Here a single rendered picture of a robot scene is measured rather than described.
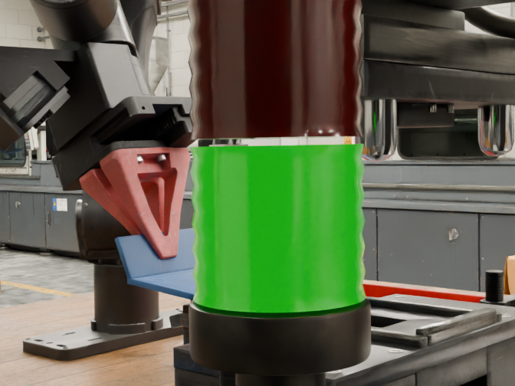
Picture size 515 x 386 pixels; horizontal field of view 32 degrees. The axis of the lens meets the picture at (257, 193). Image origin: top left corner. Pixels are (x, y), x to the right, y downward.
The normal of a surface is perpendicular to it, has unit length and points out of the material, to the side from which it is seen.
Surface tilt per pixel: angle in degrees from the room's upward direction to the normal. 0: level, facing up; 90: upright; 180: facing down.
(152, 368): 0
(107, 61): 65
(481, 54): 90
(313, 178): 104
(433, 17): 90
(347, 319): 90
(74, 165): 91
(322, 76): 76
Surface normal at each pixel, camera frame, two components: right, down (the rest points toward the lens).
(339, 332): 0.57, 0.04
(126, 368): -0.02, -1.00
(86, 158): -0.68, 0.07
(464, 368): 0.74, 0.02
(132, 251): 0.66, -0.41
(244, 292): -0.38, 0.29
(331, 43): 0.58, -0.22
